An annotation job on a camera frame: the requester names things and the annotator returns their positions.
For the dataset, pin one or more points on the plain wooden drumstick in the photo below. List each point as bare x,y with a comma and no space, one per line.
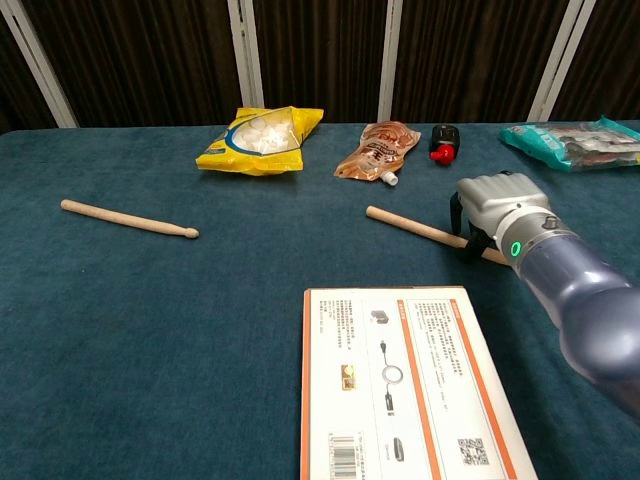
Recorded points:
130,220

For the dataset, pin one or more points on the yellow snack bag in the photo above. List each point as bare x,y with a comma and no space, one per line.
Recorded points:
260,150

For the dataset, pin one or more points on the white instruction card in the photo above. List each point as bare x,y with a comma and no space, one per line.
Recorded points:
400,390

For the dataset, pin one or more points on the black bottle with red cap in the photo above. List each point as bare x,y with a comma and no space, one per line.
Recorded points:
442,140

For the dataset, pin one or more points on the dark brown pleated curtain panel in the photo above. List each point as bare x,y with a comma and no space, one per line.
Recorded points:
140,60
610,55
475,55
320,55
15,90

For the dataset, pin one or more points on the white screen frame post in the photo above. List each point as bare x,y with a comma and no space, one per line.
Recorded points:
41,70
391,60
245,50
560,60

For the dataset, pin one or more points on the teal snack bag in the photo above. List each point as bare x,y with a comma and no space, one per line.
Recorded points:
565,142

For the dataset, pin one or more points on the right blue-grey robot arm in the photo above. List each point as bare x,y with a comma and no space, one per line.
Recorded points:
590,310

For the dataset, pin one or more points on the orange spouted sauce pouch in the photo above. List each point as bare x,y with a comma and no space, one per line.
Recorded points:
375,155

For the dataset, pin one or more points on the blue velvet table cover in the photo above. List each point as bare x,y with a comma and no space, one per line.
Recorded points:
150,325

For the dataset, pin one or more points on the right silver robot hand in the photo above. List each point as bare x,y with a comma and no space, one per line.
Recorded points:
500,197

